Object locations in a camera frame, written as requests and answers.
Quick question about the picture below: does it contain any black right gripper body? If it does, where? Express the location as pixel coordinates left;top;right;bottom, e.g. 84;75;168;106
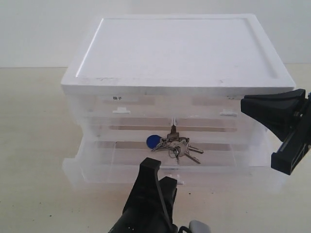
271;94;311;175

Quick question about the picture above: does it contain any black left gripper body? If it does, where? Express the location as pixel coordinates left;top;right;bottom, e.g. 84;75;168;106
111;176;178;233

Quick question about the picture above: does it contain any key bunch with blue tag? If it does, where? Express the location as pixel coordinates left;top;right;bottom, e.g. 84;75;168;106
146;124;204;165

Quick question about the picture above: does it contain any clear plastic storage box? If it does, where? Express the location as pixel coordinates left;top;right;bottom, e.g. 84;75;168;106
62;135;287;192

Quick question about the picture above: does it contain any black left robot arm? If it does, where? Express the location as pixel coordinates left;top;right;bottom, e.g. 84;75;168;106
110;158;211;233

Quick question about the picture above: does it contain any top right small drawer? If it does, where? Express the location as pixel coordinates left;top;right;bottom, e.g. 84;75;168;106
172;96;241;119

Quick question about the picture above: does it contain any small drawer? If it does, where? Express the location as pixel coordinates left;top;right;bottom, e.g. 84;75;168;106
80;95;174;118
172;96;241;119

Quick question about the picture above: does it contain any top left small drawer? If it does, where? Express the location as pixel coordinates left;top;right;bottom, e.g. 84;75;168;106
80;95;174;118

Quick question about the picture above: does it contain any white translucent drawer cabinet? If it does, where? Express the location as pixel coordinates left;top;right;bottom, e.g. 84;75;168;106
60;13;297;195

